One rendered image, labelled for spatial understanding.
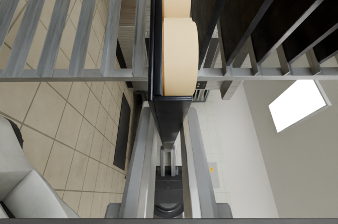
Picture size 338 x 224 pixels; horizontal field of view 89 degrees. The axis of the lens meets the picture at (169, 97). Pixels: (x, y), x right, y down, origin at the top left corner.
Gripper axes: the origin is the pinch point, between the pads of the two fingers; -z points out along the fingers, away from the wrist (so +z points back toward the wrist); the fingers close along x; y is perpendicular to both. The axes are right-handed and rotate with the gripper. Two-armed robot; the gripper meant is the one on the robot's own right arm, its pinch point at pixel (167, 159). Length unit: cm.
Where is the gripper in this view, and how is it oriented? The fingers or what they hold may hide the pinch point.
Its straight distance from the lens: 41.4
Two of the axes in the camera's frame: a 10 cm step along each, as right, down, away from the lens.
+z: 0.0, 9.8, 1.8
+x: 10.0, 0.0, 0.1
